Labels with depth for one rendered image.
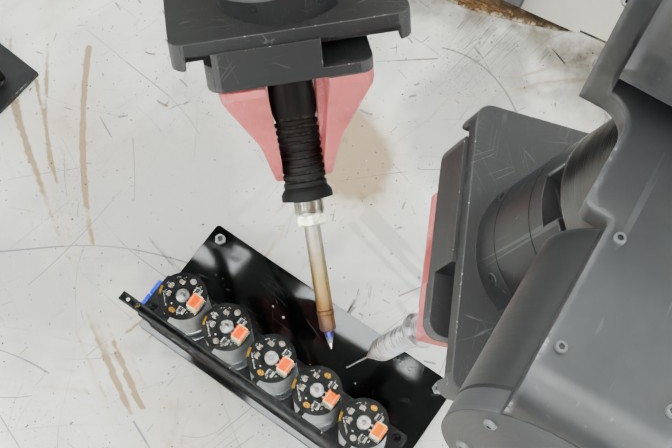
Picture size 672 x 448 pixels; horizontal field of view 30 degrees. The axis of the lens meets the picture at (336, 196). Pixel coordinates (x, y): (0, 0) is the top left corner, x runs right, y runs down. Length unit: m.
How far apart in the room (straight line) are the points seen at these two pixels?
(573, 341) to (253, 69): 0.27
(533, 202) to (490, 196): 0.04
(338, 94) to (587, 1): 0.85
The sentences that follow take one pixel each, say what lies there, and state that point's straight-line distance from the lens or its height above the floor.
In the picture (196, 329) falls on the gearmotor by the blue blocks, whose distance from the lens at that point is 0.66.
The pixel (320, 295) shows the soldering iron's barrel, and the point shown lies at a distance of 0.60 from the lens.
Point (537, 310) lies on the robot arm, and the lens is 0.31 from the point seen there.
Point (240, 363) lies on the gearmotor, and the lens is 0.66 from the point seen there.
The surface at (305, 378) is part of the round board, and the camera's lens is 0.63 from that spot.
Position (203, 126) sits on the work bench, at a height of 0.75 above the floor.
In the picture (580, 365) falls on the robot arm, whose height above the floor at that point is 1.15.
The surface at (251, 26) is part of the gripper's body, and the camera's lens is 0.53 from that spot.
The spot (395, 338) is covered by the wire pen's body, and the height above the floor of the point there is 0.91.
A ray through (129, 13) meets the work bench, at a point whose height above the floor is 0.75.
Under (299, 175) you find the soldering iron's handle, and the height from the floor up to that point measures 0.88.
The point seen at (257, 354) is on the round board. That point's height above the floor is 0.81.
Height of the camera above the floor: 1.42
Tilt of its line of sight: 68 degrees down
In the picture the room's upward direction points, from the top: 1 degrees clockwise
